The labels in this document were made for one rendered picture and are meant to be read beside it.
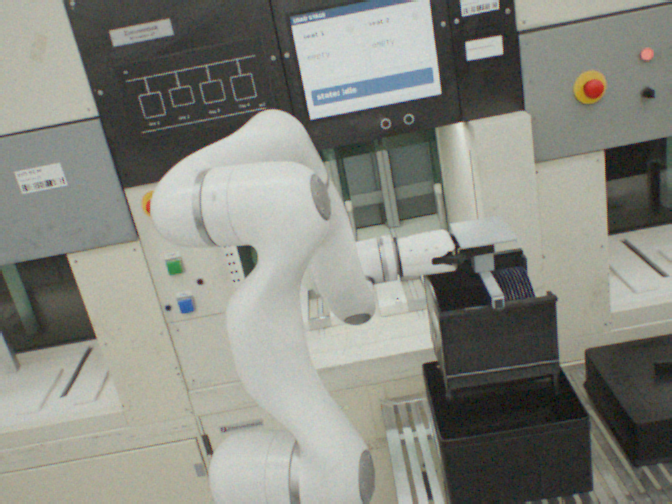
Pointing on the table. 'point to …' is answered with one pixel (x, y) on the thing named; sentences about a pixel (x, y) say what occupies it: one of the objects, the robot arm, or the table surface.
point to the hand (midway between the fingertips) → (480, 241)
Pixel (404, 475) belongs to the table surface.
